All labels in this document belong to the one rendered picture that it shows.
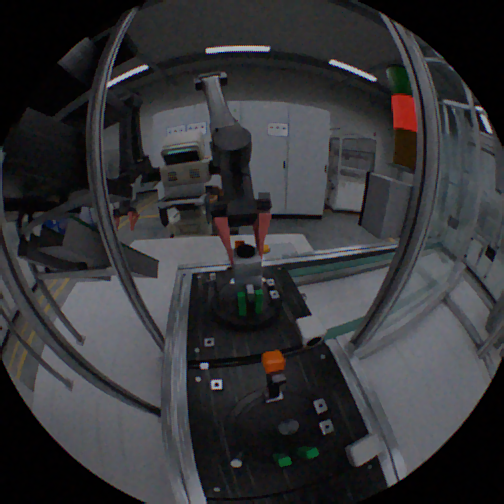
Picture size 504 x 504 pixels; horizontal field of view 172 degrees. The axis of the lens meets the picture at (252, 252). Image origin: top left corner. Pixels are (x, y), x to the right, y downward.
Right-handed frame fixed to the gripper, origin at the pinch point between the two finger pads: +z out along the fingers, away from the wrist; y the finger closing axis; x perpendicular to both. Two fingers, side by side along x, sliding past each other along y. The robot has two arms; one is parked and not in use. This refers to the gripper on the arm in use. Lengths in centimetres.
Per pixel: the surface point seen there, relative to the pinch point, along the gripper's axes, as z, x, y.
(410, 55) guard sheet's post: -17.5, -34.6, 17.6
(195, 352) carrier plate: 14.7, -1.1, -10.6
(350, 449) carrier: 28.4, -19.8, 7.1
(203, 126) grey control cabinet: -249, 187, -22
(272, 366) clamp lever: 12.5, -13.7, -0.6
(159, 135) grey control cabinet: -255, 197, -104
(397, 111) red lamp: -12.2, -25.0, 16.6
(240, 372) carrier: 17.6, -4.5, -3.8
